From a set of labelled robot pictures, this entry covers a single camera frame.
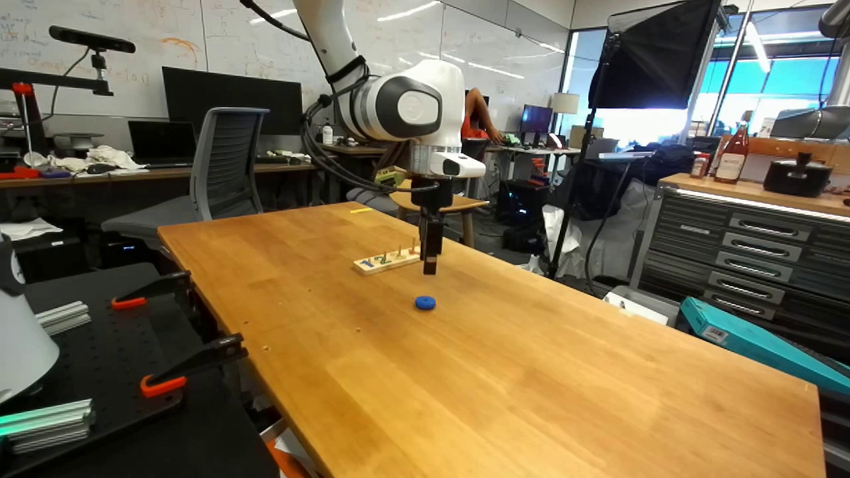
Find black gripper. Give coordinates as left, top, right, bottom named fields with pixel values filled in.
left=413, top=175, right=453, bottom=276

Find blue disc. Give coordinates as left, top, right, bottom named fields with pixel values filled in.
left=416, top=294, right=435, bottom=312

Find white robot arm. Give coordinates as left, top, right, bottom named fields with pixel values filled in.
left=239, top=0, right=486, bottom=276

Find wooden peg rack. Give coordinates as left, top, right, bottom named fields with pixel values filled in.
left=354, top=247, right=421, bottom=274

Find small round wooden side table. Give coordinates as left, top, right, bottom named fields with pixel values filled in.
left=390, top=185, right=486, bottom=245

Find grey mesh office chair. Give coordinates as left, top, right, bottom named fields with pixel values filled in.
left=102, top=107, right=265, bottom=247

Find teal case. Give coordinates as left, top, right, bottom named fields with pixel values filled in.
left=680, top=297, right=850, bottom=395

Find upper orange black clamp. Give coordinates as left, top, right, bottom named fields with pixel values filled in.
left=109, top=272, right=188, bottom=312

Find orange black clamp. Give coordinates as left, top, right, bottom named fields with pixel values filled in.
left=109, top=272, right=188, bottom=312
left=139, top=334, right=246, bottom=398

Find large black monitor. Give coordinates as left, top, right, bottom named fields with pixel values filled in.
left=162, top=67, right=304, bottom=136

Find black softbox light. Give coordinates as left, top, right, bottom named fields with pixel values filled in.
left=590, top=0, right=720, bottom=108

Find lower orange black clamp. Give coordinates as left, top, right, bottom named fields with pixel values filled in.
left=139, top=334, right=246, bottom=398

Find red bottle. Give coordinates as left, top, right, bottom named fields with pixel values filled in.
left=714, top=126, right=750, bottom=184

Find grey drawer cabinet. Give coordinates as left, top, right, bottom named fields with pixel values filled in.
left=633, top=172, right=850, bottom=362

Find aluminium extrusion bars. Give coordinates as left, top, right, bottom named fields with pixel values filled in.
left=0, top=398, right=95, bottom=454

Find black camera on stand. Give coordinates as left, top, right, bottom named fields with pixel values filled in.
left=48, top=26, right=135, bottom=96

